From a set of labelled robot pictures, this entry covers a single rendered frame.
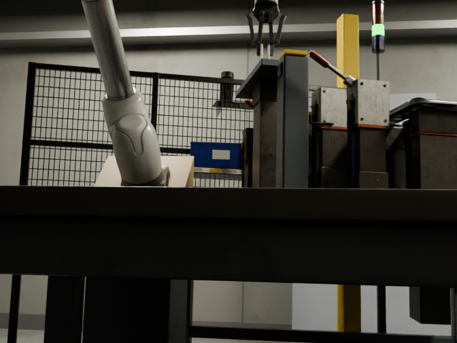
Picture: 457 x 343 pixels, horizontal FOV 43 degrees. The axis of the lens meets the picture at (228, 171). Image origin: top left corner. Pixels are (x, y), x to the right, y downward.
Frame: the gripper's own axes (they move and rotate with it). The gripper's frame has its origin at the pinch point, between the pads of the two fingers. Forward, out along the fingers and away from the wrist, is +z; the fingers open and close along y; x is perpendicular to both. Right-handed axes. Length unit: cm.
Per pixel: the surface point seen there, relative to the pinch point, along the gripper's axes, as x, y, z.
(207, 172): 97, -30, 24
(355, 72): 146, 46, -41
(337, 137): -7.4, 22.1, 27.6
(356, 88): -33.7, 24.4, 20.4
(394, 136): -11.5, 37.6, 27.9
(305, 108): -27.3, 11.8, 23.9
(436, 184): -31, 44, 44
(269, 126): -4.2, 2.0, 23.9
